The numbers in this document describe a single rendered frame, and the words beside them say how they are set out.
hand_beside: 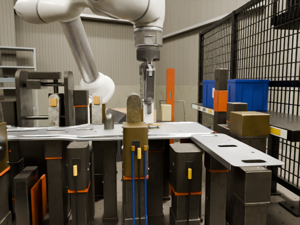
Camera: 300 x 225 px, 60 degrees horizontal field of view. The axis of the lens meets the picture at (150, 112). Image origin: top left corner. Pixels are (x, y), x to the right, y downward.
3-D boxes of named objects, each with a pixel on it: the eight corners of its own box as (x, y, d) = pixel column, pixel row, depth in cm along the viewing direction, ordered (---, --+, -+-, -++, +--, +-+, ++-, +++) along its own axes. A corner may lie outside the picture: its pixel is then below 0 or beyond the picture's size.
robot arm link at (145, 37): (134, 26, 76) (134, 46, 77) (164, 27, 77) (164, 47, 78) (132, 32, 85) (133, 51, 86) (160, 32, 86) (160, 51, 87)
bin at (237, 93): (235, 111, 106) (236, 79, 104) (201, 105, 135) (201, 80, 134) (269, 110, 110) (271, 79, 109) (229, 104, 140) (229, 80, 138)
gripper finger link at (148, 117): (153, 102, 83) (153, 102, 82) (153, 123, 83) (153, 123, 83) (143, 102, 82) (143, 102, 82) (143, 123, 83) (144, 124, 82)
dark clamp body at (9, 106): (0, 204, 97) (-7, 101, 93) (13, 191, 109) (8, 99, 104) (21, 203, 98) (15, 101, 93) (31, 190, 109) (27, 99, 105)
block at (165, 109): (161, 200, 99) (161, 104, 95) (160, 196, 102) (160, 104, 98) (170, 200, 99) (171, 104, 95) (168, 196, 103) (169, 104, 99)
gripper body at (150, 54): (135, 50, 85) (135, 78, 86) (137, 46, 77) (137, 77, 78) (158, 50, 86) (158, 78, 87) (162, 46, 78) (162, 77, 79)
